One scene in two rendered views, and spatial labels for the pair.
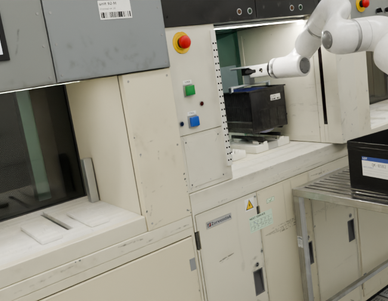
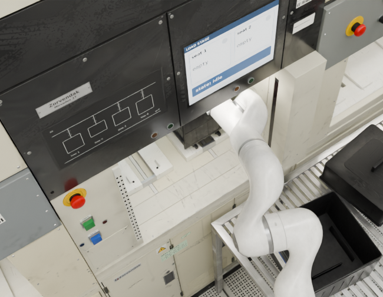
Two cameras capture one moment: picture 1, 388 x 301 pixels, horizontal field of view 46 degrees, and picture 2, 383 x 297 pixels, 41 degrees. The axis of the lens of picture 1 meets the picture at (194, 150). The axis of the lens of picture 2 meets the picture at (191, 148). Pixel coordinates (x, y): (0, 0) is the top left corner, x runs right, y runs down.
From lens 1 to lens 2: 1.54 m
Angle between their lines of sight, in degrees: 45
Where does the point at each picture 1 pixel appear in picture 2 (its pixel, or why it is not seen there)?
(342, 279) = not seen: hidden behind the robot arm
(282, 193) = (200, 225)
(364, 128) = (319, 132)
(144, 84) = (33, 247)
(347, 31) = (255, 253)
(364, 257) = not seen: hidden behind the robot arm
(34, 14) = not seen: outside the picture
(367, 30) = (281, 247)
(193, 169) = (98, 260)
